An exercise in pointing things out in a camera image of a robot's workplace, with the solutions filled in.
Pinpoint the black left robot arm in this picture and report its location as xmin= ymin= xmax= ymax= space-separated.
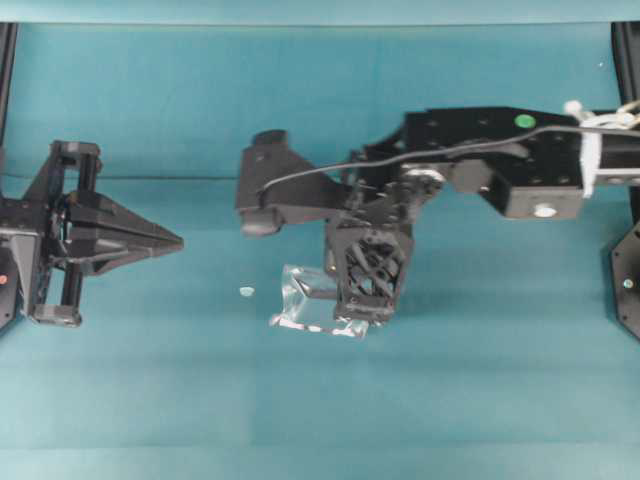
xmin=1 ymin=141 xmax=184 ymax=327

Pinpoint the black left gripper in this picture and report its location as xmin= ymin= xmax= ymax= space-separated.
xmin=20 ymin=140 xmax=184 ymax=327

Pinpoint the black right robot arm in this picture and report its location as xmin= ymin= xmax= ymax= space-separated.
xmin=325 ymin=103 xmax=639 ymax=325

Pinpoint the small white tape scrap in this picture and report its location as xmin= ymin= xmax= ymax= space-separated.
xmin=239 ymin=286 xmax=255 ymax=297

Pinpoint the black frame post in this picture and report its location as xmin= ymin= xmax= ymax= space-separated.
xmin=0 ymin=22 xmax=18 ymax=166
xmin=610 ymin=21 xmax=640 ymax=226

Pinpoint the black frame post left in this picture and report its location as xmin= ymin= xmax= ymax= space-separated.
xmin=0 ymin=22 xmax=18 ymax=166

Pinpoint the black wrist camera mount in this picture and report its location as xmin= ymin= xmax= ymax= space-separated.
xmin=235 ymin=130 xmax=366 ymax=237

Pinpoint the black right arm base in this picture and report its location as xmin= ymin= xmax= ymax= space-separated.
xmin=610 ymin=223 xmax=640 ymax=339

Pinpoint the white cable tie bundle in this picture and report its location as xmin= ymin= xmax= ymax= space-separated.
xmin=564 ymin=100 xmax=639 ymax=199

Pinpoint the silver zip bag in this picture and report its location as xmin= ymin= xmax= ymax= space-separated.
xmin=269 ymin=264 xmax=369 ymax=338

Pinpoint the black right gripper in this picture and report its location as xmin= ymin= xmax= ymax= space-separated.
xmin=325 ymin=177 xmax=443 ymax=320

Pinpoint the black frame post right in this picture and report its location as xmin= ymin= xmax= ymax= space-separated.
xmin=610 ymin=21 xmax=640 ymax=226

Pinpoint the black camera cable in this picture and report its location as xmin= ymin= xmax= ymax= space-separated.
xmin=257 ymin=124 xmax=586 ymax=201

